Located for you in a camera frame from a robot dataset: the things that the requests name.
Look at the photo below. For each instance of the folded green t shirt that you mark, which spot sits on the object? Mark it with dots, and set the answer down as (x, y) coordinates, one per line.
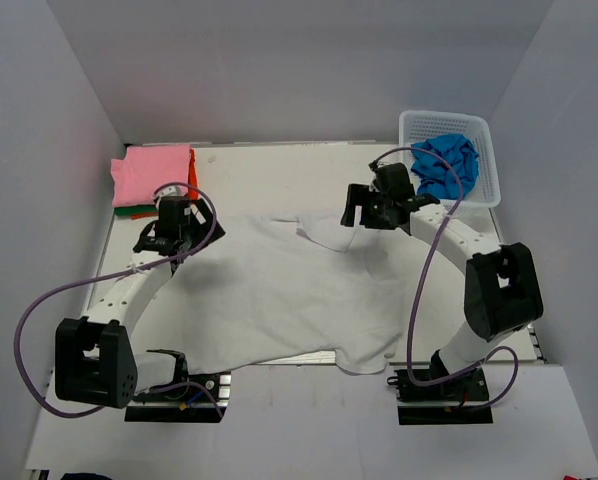
(136, 211)

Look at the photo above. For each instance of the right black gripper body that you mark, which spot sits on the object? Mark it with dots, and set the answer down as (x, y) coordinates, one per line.
(379, 204)

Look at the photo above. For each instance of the white plastic basket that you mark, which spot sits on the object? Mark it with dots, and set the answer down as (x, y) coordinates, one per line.
(419, 125)

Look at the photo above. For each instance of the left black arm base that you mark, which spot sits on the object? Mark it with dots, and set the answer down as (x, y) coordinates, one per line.
(185, 405)

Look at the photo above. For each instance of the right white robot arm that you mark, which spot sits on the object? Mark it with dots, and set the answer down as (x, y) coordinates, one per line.
(501, 289)

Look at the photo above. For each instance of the folded pink t shirt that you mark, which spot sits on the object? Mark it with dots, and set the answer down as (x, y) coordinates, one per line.
(145, 169)

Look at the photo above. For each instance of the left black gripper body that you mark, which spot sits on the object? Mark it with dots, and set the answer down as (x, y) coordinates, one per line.
(186, 232)

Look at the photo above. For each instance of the white t shirt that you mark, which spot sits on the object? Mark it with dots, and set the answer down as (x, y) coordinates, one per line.
(281, 286)

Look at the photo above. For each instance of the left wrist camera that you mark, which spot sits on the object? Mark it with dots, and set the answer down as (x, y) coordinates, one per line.
(169, 191)

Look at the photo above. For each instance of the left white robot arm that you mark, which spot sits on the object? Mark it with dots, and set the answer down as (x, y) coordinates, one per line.
(94, 360)

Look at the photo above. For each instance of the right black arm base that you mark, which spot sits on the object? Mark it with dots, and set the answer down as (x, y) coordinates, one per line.
(453, 403)

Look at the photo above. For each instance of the blue t shirt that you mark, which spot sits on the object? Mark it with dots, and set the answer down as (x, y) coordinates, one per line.
(447, 166)

